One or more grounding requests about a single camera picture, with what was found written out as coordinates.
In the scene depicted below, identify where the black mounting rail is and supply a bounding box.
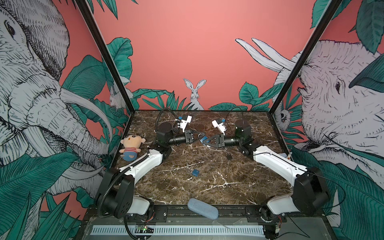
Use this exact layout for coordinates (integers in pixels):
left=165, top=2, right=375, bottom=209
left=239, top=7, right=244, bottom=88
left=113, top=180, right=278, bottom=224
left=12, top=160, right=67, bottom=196
left=86, top=203, right=325, bottom=224

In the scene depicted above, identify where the black corrugated cable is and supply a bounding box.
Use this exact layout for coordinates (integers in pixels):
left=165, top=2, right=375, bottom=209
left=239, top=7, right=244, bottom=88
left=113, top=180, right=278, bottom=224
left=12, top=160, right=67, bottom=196
left=154, top=107, right=180, bottom=133

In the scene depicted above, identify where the blue padlock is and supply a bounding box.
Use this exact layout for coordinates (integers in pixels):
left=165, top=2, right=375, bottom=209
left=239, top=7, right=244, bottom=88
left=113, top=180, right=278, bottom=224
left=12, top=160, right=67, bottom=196
left=200, top=136, right=208, bottom=145
left=192, top=170, right=200, bottom=177

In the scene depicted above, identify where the white vented rail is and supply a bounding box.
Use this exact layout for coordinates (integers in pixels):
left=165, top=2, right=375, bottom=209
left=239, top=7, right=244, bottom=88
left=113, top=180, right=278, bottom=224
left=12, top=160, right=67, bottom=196
left=90, top=225, right=264, bottom=237

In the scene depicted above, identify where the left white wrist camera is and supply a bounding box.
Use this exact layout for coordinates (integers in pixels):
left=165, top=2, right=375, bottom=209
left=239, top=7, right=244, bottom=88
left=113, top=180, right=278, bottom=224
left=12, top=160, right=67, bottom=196
left=178, top=115, right=192, bottom=133

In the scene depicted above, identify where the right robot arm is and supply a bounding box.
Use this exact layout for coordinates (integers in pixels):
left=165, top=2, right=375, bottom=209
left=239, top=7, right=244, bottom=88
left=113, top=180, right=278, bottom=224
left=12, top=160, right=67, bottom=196
left=203, top=119, right=330, bottom=221

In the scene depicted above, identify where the blue grey toy box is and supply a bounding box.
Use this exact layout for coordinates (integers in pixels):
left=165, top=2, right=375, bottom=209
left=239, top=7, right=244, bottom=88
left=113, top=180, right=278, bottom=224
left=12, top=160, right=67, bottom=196
left=279, top=153, right=292, bottom=160

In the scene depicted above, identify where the blue grey pouch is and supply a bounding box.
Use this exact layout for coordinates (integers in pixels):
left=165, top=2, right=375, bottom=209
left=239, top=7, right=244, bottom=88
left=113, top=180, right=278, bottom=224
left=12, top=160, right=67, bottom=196
left=187, top=198, right=219, bottom=220

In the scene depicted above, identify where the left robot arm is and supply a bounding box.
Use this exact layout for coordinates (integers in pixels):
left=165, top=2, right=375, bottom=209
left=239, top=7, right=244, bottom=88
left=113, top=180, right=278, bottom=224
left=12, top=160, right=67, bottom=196
left=95, top=122, right=205, bottom=222

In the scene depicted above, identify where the plush doll striped shirt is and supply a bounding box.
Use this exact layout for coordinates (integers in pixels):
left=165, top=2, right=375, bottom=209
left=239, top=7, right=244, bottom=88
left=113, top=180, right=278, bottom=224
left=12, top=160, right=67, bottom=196
left=119, top=135, right=146, bottom=162

